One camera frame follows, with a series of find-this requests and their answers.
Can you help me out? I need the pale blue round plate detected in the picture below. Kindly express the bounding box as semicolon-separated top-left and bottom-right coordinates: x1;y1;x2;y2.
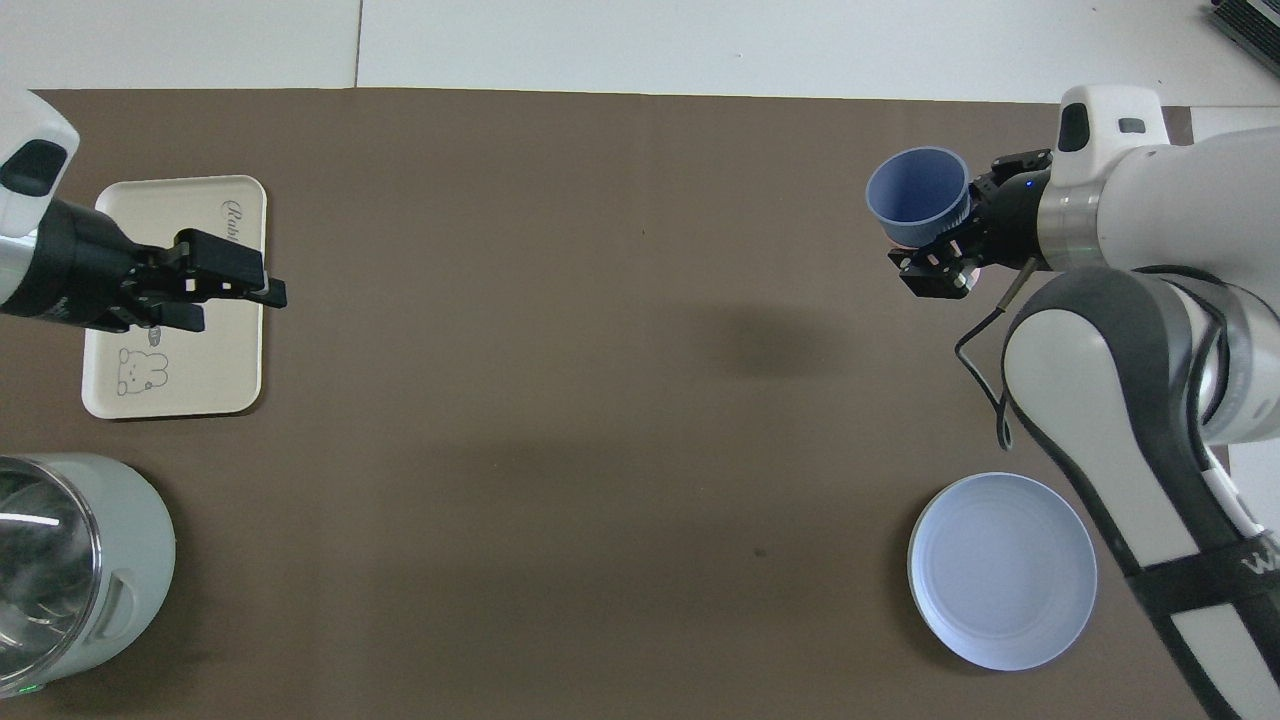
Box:
907;472;1098;671

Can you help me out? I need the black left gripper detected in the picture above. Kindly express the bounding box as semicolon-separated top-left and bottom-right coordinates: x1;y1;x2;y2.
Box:
15;200;289;334

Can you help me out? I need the dark grey ribbed object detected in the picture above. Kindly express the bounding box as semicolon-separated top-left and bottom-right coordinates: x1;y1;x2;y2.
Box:
1205;0;1280;63

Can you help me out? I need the cream tray with rabbit print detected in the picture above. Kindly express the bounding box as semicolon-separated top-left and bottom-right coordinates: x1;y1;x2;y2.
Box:
82;175;269;419

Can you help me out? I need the brown table mat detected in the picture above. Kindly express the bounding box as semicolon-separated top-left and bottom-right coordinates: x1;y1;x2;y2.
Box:
0;88;1280;720

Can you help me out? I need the blue plastic cup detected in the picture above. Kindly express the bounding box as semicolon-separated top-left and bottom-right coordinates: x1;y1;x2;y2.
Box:
865;147;973;248

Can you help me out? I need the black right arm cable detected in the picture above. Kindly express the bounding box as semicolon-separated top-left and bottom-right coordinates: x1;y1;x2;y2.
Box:
954;257;1042;451

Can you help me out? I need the pale green pot glass lid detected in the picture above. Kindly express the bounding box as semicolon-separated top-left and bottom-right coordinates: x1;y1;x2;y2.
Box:
0;452;177;697

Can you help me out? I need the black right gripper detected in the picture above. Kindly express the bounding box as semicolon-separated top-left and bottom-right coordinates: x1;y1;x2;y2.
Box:
888;149;1052;300

